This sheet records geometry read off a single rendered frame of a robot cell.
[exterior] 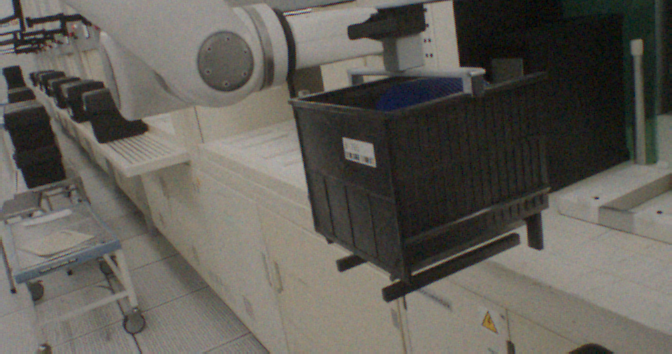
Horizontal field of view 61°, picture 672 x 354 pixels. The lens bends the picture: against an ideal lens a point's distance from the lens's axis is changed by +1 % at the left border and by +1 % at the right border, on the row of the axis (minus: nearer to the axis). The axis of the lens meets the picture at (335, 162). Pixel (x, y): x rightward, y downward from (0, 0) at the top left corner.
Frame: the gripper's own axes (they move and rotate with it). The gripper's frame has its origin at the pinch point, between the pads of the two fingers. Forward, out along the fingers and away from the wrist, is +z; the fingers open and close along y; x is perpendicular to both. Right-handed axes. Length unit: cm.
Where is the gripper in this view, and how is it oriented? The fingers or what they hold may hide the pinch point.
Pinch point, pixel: (398, 20)
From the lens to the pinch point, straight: 66.6
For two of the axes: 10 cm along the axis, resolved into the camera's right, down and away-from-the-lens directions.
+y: 4.8, 1.5, -8.6
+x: -1.7, -9.5, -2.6
